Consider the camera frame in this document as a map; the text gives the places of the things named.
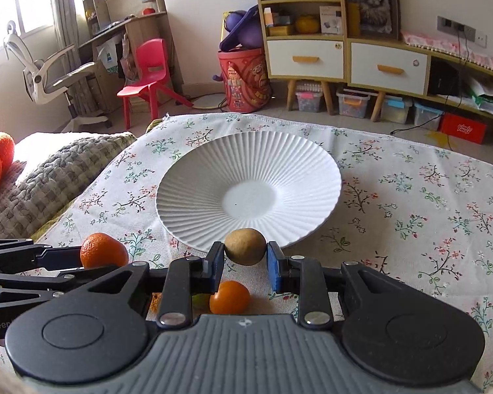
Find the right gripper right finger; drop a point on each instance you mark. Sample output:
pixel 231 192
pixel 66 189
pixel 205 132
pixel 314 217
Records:
pixel 303 277

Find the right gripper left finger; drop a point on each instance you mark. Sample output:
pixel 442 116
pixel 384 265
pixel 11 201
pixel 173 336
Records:
pixel 184 278

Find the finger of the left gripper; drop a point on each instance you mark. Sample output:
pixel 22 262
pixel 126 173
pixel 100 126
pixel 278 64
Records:
pixel 79 277
pixel 61 257

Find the textured orange mandarin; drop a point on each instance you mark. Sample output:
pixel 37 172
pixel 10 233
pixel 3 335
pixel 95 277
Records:
pixel 100 250

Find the smooth orange tomato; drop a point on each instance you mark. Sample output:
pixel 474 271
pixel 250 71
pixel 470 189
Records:
pixel 232 298

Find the brown kiwi fruit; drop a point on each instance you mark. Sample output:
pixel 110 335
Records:
pixel 245 246

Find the grey woven blanket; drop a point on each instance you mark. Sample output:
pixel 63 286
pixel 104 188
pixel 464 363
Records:
pixel 49 170

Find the white ribbed plate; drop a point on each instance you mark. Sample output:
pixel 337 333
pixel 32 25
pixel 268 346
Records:
pixel 280 184

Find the floral white tablecloth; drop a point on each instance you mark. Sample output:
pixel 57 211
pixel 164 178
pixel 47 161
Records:
pixel 420 214

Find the clear storage bin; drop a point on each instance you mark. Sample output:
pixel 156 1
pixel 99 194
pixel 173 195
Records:
pixel 353 105
pixel 309 101

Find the red printed toy bucket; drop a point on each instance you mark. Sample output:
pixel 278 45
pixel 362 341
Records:
pixel 245 79

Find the red plastic child chair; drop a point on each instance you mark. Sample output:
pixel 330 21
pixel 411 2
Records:
pixel 155 76

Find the red box under console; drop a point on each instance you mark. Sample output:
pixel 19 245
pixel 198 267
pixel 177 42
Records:
pixel 463 128

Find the low wooden tv console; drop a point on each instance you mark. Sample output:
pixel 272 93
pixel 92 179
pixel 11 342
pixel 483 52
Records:
pixel 391 67

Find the wooden desk with shelves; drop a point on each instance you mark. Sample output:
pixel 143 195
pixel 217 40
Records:
pixel 112 23

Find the purple plush toy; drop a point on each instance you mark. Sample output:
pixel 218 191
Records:
pixel 243 29

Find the wooden shelf cabinet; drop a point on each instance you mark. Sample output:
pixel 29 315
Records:
pixel 305 40

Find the framed cat picture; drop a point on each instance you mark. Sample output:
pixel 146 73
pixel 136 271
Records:
pixel 380 19

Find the wall power socket strip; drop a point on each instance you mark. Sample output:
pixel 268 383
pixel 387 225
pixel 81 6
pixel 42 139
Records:
pixel 452 27

